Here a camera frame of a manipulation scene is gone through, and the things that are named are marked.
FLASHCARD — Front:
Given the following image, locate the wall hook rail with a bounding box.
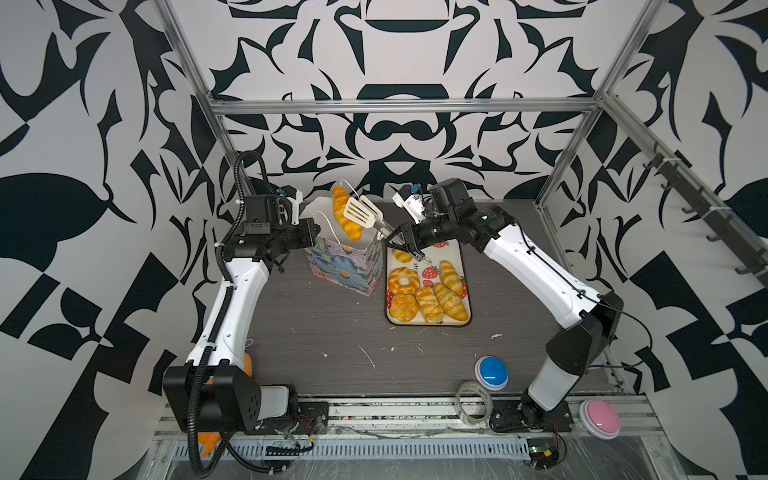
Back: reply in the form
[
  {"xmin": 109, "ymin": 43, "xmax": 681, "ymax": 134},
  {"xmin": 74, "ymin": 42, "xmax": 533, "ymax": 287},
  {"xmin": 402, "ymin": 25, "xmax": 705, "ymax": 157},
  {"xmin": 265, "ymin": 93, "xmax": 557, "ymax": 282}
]
[{"xmin": 644, "ymin": 142, "xmax": 767, "ymax": 289}]

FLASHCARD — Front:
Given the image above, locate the floral white paper bag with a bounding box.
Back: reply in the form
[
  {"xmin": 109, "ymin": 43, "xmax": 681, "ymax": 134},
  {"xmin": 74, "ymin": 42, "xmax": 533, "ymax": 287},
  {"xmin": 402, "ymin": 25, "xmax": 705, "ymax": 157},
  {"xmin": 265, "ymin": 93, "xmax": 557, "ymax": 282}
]
[{"xmin": 300, "ymin": 196, "xmax": 383, "ymax": 297}]

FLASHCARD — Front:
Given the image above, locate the bottom left round bread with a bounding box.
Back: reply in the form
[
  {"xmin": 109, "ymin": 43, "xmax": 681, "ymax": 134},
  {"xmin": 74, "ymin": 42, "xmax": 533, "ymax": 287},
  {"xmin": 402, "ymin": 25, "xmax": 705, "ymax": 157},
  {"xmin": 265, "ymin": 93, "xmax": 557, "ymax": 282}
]
[{"xmin": 389, "ymin": 293, "xmax": 420, "ymax": 323}]

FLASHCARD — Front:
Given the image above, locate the black corrugated cable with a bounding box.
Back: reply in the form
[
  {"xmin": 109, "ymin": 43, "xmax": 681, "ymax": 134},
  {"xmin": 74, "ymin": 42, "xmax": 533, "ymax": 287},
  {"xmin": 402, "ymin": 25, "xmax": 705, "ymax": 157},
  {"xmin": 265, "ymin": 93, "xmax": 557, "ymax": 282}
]
[{"xmin": 185, "ymin": 149, "xmax": 316, "ymax": 479}]

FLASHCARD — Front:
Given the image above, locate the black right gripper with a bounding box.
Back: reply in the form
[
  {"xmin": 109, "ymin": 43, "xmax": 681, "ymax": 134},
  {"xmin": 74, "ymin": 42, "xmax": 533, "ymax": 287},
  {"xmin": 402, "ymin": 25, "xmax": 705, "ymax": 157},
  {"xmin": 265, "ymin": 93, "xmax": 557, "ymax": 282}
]
[{"xmin": 382, "ymin": 217, "xmax": 459, "ymax": 253}]

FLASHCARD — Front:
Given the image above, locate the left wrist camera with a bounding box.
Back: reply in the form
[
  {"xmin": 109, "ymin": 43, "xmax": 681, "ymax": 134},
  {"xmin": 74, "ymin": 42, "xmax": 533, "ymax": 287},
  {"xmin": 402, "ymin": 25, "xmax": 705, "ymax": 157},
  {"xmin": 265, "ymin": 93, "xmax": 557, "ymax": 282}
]
[{"xmin": 277, "ymin": 186, "xmax": 304, "ymax": 225}]

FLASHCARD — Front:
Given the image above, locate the clear tape roll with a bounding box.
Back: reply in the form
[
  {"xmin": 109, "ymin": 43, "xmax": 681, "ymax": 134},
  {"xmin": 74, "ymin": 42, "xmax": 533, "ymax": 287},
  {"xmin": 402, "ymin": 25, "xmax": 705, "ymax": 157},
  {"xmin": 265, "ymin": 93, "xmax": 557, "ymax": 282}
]
[{"xmin": 453, "ymin": 381, "xmax": 493, "ymax": 427}]

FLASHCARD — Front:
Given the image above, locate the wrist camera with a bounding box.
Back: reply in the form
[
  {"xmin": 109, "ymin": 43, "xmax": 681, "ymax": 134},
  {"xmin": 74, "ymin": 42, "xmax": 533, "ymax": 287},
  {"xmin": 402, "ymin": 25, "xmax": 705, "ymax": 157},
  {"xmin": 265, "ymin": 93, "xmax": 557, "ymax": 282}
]
[
  {"xmin": 393, "ymin": 184, "xmax": 427, "ymax": 224},
  {"xmin": 277, "ymin": 186, "xmax": 304, "ymax": 225}
]

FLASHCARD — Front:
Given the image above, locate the ring donut bread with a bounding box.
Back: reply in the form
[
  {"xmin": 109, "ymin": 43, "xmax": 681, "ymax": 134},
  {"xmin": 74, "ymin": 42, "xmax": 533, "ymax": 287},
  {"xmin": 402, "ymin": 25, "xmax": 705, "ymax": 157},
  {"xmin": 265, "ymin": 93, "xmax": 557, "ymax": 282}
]
[{"xmin": 387, "ymin": 267, "xmax": 421, "ymax": 295}]

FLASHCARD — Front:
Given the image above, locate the pink push button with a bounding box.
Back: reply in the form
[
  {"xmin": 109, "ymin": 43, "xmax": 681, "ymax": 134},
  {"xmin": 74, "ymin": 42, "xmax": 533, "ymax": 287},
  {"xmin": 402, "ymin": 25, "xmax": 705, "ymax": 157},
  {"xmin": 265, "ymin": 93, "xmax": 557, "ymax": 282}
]
[{"xmin": 579, "ymin": 400, "xmax": 621, "ymax": 440}]

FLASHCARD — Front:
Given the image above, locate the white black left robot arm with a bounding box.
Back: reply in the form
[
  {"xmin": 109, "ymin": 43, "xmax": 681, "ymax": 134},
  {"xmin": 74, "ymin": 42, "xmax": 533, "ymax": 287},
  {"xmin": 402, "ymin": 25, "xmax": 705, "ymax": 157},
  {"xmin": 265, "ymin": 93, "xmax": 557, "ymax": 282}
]
[{"xmin": 162, "ymin": 194, "xmax": 386, "ymax": 438}]

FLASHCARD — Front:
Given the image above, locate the blue push button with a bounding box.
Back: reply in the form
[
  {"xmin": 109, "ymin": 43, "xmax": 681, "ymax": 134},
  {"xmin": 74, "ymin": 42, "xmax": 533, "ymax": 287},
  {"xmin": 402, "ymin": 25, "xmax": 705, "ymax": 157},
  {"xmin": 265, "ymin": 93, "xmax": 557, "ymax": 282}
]
[{"xmin": 474, "ymin": 356, "xmax": 509, "ymax": 392}]

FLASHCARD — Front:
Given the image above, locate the white strawberry tray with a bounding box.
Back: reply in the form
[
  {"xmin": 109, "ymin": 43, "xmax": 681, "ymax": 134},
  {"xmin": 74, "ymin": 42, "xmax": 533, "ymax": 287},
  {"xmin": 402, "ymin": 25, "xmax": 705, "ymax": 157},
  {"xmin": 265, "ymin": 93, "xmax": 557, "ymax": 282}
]
[{"xmin": 385, "ymin": 240, "xmax": 471, "ymax": 327}]

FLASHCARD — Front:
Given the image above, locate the croissant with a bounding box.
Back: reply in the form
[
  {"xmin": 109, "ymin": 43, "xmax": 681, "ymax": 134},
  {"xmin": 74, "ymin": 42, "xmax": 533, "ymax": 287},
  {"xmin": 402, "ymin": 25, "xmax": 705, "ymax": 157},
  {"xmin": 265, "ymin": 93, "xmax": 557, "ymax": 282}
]
[
  {"xmin": 434, "ymin": 283, "xmax": 469, "ymax": 322},
  {"xmin": 331, "ymin": 185, "xmax": 365, "ymax": 242},
  {"xmin": 439, "ymin": 260, "xmax": 465, "ymax": 297},
  {"xmin": 392, "ymin": 250, "xmax": 413, "ymax": 263},
  {"xmin": 415, "ymin": 287, "xmax": 444, "ymax": 324}
]

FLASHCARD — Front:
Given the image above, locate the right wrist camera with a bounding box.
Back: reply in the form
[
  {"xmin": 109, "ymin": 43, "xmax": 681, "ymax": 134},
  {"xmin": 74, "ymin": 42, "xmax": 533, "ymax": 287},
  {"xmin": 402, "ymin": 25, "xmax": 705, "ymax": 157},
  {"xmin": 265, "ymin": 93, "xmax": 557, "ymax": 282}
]
[{"xmin": 393, "ymin": 184, "xmax": 427, "ymax": 224}]

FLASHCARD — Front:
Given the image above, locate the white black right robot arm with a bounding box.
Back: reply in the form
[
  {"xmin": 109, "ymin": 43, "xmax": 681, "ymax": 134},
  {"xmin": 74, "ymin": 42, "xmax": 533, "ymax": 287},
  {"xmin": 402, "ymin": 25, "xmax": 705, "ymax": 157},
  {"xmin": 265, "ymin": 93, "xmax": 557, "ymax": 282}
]
[{"xmin": 386, "ymin": 179, "xmax": 623, "ymax": 414}]

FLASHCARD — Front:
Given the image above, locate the small circuit board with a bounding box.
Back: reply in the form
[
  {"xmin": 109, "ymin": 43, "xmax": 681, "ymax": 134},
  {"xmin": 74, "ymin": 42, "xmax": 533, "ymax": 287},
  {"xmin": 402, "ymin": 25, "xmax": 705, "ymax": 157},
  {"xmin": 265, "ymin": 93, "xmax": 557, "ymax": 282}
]
[{"xmin": 527, "ymin": 437, "xmax": 568, "ymax": 471}]

